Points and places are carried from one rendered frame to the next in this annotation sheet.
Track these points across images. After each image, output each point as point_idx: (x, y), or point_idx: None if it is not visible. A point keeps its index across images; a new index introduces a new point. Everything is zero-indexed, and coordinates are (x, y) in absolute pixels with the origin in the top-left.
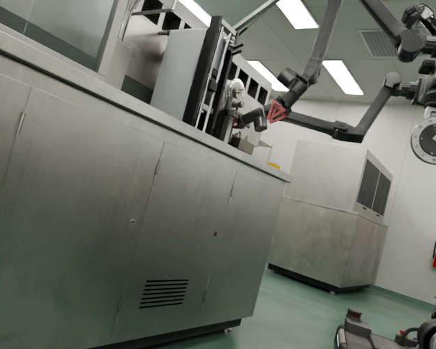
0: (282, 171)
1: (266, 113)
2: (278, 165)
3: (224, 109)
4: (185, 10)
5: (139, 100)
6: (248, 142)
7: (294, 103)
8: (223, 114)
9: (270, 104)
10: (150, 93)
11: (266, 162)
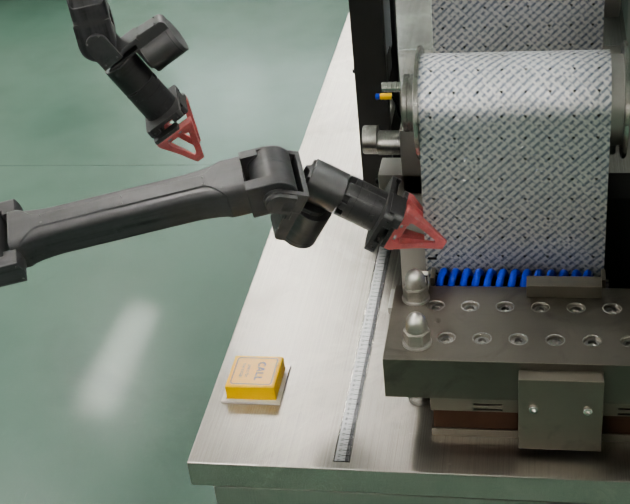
0: (211, 396)
1: (301, 192)
2: (228, 377)
3: (491, 177)
4: None
5: (327, 73)
6: (388, 326)
7: (137, 108)
8: (488, 199)
9: (275, 147)
10: None
11: (271, 356)
